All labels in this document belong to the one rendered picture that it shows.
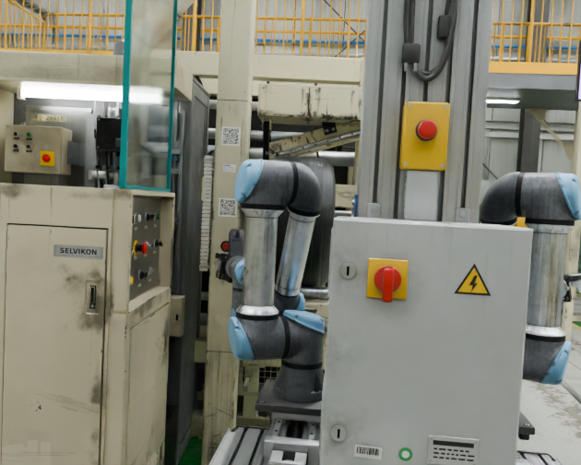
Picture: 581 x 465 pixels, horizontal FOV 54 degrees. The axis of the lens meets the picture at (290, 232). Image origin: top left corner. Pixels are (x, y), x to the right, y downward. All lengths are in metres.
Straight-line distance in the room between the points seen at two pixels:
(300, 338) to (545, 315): 0.63
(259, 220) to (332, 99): 1.23
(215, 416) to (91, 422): 0.74
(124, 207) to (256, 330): 0.56
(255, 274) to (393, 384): 0.59
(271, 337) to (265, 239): 0.26
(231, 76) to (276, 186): 0.99
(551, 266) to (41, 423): 1.52
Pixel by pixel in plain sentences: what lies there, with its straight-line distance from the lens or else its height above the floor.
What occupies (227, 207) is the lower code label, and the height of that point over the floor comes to 1.22.
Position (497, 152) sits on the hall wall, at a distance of 12.03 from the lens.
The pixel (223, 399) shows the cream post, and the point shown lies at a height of 0.42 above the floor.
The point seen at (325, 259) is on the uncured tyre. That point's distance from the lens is 2.19.
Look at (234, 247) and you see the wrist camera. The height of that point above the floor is 1.10.
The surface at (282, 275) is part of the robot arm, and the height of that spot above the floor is 1.04.
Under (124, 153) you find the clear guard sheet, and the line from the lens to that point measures 1.76.
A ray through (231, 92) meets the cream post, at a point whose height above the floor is 1.68.
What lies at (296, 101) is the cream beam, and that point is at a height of 1.71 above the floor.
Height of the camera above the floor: 1.25
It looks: 3 degrees down
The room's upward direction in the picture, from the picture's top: 3 degrees clockwise
